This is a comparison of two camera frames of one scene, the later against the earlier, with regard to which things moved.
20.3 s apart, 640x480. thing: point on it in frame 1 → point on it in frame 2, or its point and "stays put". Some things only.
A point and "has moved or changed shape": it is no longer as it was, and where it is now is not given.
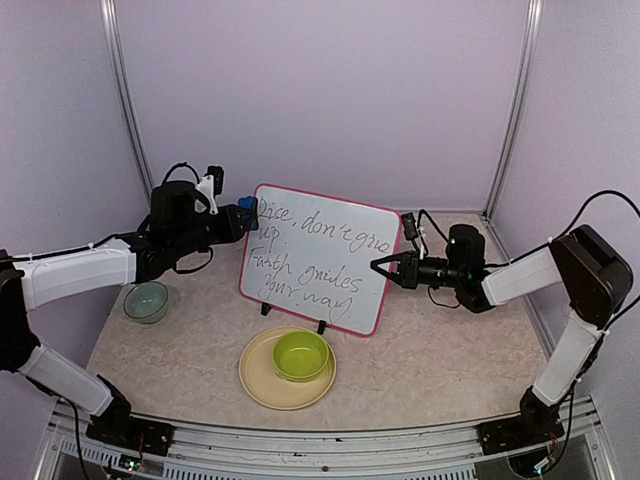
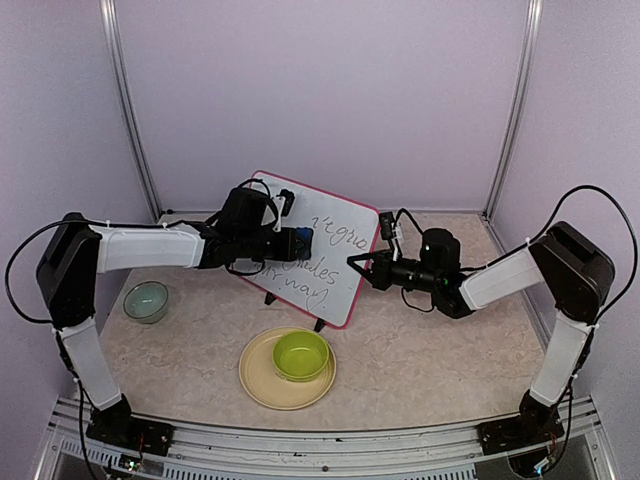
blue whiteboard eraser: x=248 y=202 has moved or changed shape
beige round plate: x=263 y=382 stays put
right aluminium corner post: x=516 y=108 stays put
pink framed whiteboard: x=310 y=259 has moved or changed shape
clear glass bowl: x=146 y=302 stays put
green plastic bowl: x=300 y=355 stays put
